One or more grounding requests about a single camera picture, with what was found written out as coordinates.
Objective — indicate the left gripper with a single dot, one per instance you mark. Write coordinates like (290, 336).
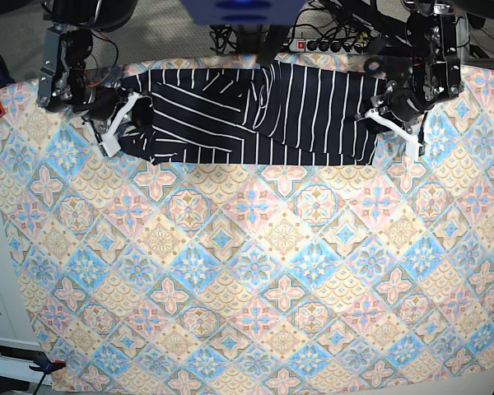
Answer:
(396, 107)

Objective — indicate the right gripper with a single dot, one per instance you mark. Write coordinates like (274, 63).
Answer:
(107, 111)

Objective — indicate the navy white striped T-shirt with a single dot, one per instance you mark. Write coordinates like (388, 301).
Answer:
(284, 114)

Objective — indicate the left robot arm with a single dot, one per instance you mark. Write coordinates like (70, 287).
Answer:
(434, 76)

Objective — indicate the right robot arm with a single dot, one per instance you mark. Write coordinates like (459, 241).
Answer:
(65, 84)

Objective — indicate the black round stool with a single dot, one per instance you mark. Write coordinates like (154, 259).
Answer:
(110, 15)

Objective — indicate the patterned tablecloth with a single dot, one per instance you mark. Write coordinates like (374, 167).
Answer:
(239, 279)

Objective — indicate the blue clamp orange tip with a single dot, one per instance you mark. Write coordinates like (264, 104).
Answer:
(46, 366)

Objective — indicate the white power strip red switch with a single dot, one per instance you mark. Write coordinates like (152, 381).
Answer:
(302, 45)

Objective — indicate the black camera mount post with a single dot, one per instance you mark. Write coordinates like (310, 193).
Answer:
(272, 44)

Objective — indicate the white wall vent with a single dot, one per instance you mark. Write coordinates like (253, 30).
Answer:
(16, 358)

